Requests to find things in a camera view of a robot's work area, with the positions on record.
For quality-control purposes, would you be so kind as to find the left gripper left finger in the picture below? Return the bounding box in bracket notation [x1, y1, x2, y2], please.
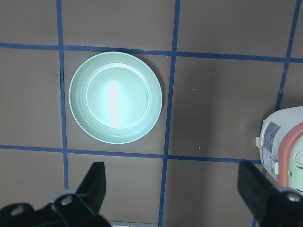
[51, 162, 106, 227]

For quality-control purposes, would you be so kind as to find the green plate away from potato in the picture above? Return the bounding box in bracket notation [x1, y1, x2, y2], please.
[69, 52, 163, 144]

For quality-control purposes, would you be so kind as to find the white rice cooker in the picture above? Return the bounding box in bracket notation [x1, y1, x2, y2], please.
[255, 106, 303, 194]

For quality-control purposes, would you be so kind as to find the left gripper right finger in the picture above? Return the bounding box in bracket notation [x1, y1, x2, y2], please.
[237, 161, 303, 227]

